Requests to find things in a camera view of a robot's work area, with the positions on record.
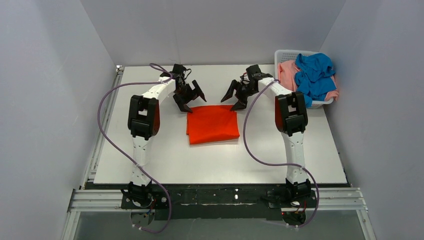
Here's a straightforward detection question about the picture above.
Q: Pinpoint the orange t shirt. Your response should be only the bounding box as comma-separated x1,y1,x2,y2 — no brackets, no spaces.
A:
186,105,240,145

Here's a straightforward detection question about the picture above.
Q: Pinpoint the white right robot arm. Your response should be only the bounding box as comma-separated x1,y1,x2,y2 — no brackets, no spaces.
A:
222,74,312,201

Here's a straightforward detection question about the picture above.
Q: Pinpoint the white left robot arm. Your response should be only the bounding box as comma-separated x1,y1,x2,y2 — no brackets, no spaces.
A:
127,77,206,187

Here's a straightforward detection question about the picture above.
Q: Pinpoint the pink t shirt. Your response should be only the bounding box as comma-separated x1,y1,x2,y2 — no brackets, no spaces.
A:
277,60,339,101

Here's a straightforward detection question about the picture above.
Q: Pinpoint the white plastic laundry basket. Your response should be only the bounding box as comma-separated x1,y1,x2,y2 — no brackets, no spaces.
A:
274,49,339,108

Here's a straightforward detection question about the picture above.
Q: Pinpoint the blue t shirt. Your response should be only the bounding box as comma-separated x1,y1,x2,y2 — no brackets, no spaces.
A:
294,53,338,108

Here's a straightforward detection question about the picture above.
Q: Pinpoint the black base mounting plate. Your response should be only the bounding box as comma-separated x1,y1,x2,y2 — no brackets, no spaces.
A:
120,183,318,222

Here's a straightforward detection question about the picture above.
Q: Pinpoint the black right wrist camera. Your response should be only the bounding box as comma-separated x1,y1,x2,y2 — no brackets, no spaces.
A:
246,64,273,81

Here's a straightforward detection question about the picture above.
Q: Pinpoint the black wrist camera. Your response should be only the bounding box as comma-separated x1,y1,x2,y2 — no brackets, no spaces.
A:
246,64,273,81
160,63,192,81

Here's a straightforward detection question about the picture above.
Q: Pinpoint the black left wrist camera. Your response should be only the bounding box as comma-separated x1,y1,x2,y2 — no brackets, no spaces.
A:
160,63,192,81

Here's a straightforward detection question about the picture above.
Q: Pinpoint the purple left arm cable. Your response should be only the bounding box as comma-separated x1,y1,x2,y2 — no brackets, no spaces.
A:
96,62,173,234

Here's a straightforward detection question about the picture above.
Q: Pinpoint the aluminium frame rail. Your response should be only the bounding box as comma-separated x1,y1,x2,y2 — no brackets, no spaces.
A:
62,66,375,240

